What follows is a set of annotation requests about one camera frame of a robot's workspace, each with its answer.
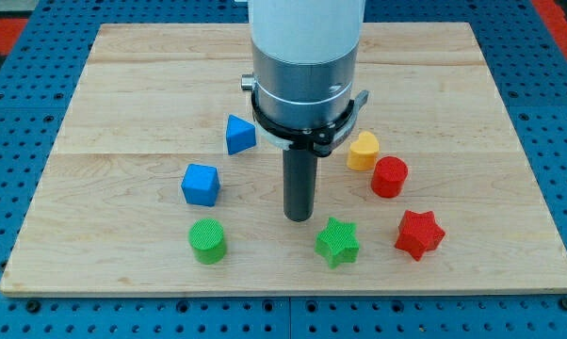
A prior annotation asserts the green star block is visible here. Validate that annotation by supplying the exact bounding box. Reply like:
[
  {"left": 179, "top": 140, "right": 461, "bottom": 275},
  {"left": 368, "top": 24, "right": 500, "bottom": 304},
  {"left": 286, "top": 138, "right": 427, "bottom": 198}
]
[{"left": 315, "top": 217, "right": 361, "bottom": 269}]

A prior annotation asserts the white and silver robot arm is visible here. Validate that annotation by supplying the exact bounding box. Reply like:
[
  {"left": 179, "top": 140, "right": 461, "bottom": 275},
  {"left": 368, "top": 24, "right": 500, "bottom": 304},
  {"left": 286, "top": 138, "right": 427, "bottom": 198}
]
[{"left": 248, "top": 0, "right": 365, "bottom": 130}]

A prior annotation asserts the light wooden board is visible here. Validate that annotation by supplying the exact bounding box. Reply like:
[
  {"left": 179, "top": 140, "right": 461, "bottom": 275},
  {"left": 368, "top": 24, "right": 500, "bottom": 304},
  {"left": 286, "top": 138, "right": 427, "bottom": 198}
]
[{"left": 0, "top": 23, "right": 567, "bottom": 298}]

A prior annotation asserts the red star block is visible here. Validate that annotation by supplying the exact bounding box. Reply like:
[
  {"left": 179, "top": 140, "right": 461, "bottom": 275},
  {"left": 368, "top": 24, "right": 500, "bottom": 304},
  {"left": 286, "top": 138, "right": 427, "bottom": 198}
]
[{"left": 395, "top": 210, "right": 446, "bottom": 262}]

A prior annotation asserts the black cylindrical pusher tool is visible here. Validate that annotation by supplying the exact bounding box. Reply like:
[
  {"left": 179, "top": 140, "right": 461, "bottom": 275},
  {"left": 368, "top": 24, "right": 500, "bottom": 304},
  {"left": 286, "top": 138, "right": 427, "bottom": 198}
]
[{"left": 283, "top": 149, "right": 317, "bottom": 222}]

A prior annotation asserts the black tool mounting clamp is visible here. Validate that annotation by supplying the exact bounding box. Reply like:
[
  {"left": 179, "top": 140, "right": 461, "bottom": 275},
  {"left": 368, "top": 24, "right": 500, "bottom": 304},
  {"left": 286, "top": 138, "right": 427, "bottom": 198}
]
[{"left": 251, "top": 90, "right": 369, "bottom": 157}]

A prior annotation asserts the blue triangle block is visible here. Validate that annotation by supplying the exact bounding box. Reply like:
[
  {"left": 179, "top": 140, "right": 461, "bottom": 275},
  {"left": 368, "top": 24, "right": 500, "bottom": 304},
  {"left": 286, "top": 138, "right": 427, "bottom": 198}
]
[{"left": 225, "top": 115, "right": 256, "bottom": 155}]

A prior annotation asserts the yellow heart block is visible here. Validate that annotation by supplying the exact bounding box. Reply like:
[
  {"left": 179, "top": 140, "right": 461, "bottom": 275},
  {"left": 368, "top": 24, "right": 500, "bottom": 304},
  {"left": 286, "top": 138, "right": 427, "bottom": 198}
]
[{"left": 347, "top": 131, "right": 380, "bottom": 171}]

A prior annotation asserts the blue cube block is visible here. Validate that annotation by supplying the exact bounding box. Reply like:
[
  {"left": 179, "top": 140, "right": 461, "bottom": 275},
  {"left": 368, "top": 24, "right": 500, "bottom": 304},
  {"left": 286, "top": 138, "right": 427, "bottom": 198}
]
[{"left": 181, "top": 164, "right": 220, "bottom": 206}]

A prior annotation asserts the green cylinder block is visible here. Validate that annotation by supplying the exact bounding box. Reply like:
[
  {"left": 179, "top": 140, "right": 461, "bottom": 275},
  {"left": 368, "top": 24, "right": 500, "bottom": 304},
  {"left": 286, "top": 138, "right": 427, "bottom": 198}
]
[{"left": 188, "top": 218, "right": 227, "bottom": 265}]

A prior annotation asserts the red cylinder block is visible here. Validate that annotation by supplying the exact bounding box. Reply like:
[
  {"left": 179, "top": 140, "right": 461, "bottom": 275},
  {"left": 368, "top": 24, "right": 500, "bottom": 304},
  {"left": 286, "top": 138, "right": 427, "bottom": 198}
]
[{"left": 370, "top": 156, "right": 409, "bottom": 198}]

